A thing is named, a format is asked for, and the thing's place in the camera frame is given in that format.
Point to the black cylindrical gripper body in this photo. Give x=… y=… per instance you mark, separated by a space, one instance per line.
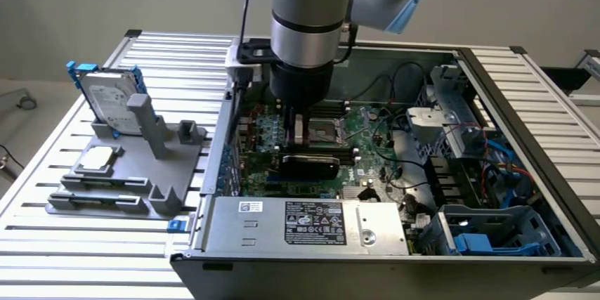
x=301 y=82

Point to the CPU socket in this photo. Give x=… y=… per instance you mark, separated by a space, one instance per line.
x=329 y=129

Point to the black RAM slots bank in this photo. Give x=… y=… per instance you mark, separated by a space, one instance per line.
x=349 y=156
x=334 y=108

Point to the green motherboard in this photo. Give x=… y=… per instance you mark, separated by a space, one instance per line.
x=374 y=145

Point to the silver chipset heat sink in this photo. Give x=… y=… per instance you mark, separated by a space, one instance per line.
x=350 y=194

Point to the silver power supply unit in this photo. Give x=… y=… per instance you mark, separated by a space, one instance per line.
x=262 y=226

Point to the metal disk bay cage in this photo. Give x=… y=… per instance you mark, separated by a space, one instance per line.
x=445 y=114

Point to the grey parts rack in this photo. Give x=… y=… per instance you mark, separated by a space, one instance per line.
x=136 y=170

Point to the small blue clip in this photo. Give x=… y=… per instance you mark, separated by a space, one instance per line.
x=173 y=226

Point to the black table corner cap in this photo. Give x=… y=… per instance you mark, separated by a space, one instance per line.
x=518 y=50
x=133 y=33

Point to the silver hard disk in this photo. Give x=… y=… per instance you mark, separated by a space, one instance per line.
x=109 y=99

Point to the silver CPU chip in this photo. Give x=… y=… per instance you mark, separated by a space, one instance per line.
x=96 y=157

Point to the open black PC case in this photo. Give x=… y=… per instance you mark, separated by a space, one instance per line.
x=374 y=275

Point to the blue drive latch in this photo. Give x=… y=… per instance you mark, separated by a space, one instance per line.
x=470 y=244

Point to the grey-blue plastic drive cage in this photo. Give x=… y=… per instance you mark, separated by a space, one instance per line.
x=520 y=229

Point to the grey castor wheel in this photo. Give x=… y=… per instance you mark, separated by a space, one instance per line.
x=25 y=101

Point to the wrist camera box with mount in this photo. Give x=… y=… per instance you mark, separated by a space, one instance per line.
x=245 y=55

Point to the hard drive in blue bracket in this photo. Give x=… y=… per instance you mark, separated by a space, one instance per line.
x=70 y=71

